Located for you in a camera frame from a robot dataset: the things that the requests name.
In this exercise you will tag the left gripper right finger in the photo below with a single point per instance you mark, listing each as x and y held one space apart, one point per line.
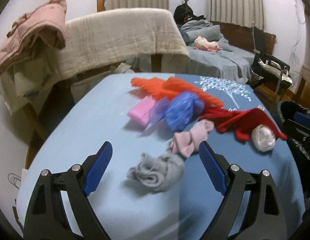
251 206

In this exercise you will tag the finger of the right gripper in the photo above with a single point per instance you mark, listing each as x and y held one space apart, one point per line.
301 119

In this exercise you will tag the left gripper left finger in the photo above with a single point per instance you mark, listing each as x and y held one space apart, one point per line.
46 215

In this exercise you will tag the red cloth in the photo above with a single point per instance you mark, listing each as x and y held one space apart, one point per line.
241 122

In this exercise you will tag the pink sock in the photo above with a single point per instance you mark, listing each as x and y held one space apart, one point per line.
186 143

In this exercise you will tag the grey sock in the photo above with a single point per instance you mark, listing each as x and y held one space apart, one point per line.
157 174

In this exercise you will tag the blue plastic bag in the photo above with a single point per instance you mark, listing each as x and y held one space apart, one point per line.
177 112

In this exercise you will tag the orange foam net sleeve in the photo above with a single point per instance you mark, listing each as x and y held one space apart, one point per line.
174 84

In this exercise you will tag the pink foam block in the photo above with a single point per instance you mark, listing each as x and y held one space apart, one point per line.
140 112

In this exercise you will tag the black lined trash bin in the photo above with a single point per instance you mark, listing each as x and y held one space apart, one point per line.
283 111

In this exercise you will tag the silver cushion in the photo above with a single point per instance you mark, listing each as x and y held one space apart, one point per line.
272 70

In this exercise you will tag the black office chair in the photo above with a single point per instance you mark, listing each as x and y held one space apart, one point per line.
261 53

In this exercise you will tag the wooden bed headboard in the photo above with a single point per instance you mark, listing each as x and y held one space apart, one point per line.
242 37

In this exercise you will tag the bed with grey sheet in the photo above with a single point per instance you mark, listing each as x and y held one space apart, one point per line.
231 63

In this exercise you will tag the blue coffee tree mat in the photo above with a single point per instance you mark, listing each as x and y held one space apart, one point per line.
125 207

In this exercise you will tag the grey pillow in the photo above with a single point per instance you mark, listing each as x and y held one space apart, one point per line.
212 33

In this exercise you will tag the pink plush toy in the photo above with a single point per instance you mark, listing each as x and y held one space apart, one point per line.
201 43

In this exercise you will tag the right beige curtain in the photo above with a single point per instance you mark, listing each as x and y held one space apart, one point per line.
245 13

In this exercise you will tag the wooden coat rack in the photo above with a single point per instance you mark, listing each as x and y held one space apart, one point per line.
183 13

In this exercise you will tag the beige quilt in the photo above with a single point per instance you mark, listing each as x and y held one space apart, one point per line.
112 36

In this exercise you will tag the pink padded jacket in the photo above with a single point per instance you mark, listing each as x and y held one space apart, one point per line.
45 24

